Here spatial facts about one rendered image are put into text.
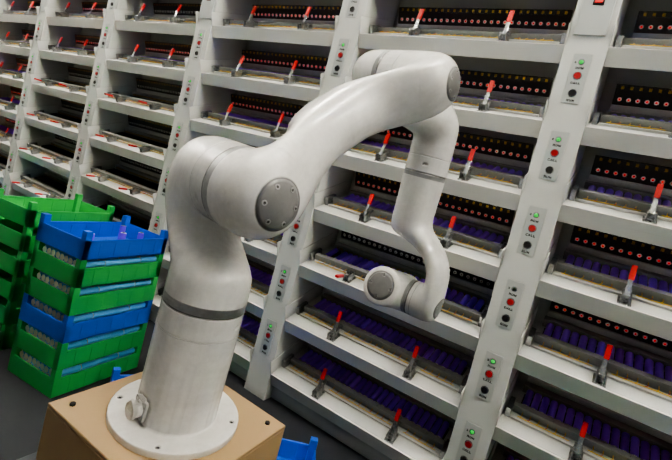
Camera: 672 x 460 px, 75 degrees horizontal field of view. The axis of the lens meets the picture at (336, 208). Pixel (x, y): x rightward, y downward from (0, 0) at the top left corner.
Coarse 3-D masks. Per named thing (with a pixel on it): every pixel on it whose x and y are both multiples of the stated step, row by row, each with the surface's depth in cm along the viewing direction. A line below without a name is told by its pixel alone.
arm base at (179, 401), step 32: (160, 320) 61; (192, 320) 59; (224, 320) 61; (160, 352) 60; (192, 352) 59; (224, 352) 62; (128, 384) 69; (160, 384) 60; (192, 384) 60; (224, 384) 66; (128, 416) 60; (160, 416) 60; (192, 416) 61; (224, 416) 68; (128, 448) 58; (160, 448) 58; (192, 448) 60
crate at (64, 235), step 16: (48, 224) 125; (64, 224) 133; (80, 224) 138; (96, 224) 143; (112, 224) 149; (128, 224) 153; (48, 240) 124; (64, 240) 122; (80, 240) 119; (96, 240) 122; (112, 240) 126; (128, 240) 131; (144, 240) 137; (160, 240) 143; (80, 256) 119; (96, 256) 123; (112, 256) 128; (128, 256) 133
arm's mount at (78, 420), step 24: (120, 384) 70; (48, 408) 62; (72, 408) 62; (96, 408) 63; (240, 408) 73; (48, 432) 61; (72, 432) 59; (96, 432) 59; (240, 432) 67; (264, 432) 69; (48, 456) 61; (72, 456) 59; (96, 456) 56; (120, 456) 56; (144, 456) 57; (216, 456) 61; (240, 456) 62; (264, 456) 68
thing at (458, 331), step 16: (320, 240) 152; (304, 256) 147; (384, 256) 148; (304, 272) 145; (320, 272) 141; (336, 272) 142; (336, 288) 139; (352, 288) 135; (480, 288) 131; (368, 304) 133; (416, 320) 124; (448, 320) 121; (480, 320) 118; (448, 336) 120; (464, 336) 117
